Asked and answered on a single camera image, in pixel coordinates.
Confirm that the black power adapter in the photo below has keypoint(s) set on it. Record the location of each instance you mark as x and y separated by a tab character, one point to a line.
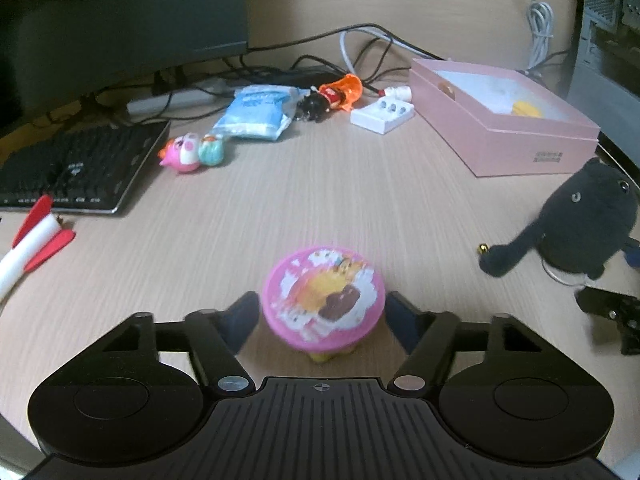
310	76

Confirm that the orange plastic toy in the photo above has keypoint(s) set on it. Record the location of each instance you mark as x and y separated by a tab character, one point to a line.
350	87

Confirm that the small teal toy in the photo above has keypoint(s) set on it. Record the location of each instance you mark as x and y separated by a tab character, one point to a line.
211	152

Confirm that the computer case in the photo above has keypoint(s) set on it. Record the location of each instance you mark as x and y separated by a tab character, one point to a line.
600	60

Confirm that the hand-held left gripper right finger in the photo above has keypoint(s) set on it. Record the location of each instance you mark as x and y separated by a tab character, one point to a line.
401	312

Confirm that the small white red-capped bottle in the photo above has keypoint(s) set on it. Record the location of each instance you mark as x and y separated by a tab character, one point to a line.
397	93

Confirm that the pink bird toy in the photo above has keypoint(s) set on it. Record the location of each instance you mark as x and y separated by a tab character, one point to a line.
180	155

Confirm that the pink box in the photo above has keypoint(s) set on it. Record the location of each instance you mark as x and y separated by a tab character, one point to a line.
500	150

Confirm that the white battery charger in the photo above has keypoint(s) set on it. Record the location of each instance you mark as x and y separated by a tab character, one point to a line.
380	117

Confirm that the white power strip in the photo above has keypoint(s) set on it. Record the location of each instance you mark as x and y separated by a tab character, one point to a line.
170	100

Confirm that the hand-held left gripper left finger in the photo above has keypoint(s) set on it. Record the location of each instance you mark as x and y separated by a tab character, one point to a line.
244	312

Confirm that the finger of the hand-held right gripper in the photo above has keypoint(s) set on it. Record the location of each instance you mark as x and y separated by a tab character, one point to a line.
615	310

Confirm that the pink lidded yellow toy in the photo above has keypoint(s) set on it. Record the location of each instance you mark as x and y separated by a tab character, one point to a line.
320	300

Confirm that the black plush toy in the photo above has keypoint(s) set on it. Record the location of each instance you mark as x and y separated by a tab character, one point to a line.
585	220

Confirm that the dark computer monitor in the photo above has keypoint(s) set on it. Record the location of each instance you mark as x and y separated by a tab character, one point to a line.
125	10

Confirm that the red and white rocket toy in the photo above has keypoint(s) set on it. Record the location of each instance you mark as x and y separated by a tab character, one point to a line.
30	245

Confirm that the black keyboard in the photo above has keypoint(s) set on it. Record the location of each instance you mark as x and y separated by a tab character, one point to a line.
75	165

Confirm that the blue tissue packet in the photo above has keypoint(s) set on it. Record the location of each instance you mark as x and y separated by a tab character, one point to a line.
255	112

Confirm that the small yellow toy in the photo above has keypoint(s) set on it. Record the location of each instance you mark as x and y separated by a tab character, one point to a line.
526	109

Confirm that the black and red figurine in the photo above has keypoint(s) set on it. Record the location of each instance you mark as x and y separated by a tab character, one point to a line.
314	105

